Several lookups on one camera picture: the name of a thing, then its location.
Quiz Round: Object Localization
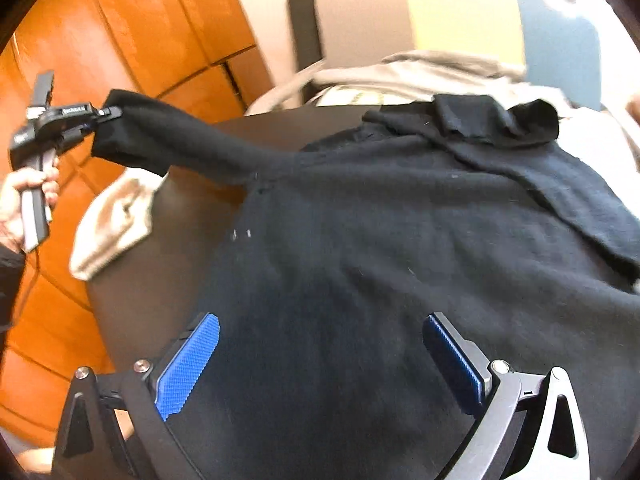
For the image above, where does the black sweater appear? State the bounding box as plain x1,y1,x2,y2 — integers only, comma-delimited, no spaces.
91,89,640,480

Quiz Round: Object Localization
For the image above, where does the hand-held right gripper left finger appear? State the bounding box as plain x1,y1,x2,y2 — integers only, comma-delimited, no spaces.
52,312,221,480

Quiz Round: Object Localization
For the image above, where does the grey hoodie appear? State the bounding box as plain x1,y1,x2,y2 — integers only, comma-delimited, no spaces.
247,50,566,116

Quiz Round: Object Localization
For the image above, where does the person's left forearm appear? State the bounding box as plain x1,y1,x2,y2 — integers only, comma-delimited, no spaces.
0,244,27,332

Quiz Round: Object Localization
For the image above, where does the grey yellow blue chair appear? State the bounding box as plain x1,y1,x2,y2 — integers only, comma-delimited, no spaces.
312,0,603,111

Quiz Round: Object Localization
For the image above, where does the person's left hand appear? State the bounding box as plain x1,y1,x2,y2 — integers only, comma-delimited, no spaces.
0,157,62,253

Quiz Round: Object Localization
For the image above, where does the cream white cloth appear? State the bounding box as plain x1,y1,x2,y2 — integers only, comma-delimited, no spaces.
69,166,168,282

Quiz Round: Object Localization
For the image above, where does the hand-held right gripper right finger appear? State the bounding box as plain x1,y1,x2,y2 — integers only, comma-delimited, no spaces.
421,312,593,480

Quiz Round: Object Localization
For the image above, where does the printed paper sheet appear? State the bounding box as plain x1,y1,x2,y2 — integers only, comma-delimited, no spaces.
312,85,388,107

